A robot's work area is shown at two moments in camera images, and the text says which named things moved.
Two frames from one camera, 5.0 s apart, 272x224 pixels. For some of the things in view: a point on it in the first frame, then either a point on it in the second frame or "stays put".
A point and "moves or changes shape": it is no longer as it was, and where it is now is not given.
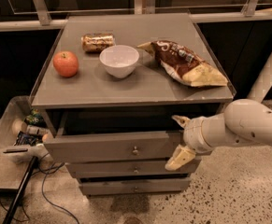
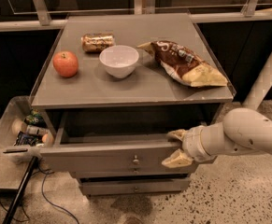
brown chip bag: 183,64 stays put
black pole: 15,202 stays put
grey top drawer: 115,135 moves or changes shape
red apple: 65,63 stays put
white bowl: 119,61 stays put
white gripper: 193,134 → 192,143
